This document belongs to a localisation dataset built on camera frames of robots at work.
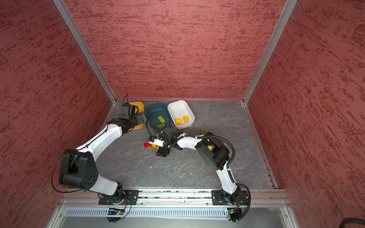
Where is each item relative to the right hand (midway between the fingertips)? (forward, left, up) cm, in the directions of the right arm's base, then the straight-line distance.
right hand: (159, 150), depth 91 cm
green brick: (+25, +1, +1) cm, 25 cm away
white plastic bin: (+36, -13, +1) cm, 38 cm away
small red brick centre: (+4, +8, +1) cm, 9 cm away
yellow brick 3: (+3, +3, +1) cm, 4 cm away
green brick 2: (+19, 0, +2) cm, 19 cm away
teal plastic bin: (+35, +7, +1) cm, 36 cm away
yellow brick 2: (+23, -13, +1) cm, 27 cm away
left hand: (+15, +12, +14) cm, 24 cm away
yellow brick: (+23, -18, +3) cm, 30 cm away
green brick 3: (+13, -31, 0) cm, 33 cm away
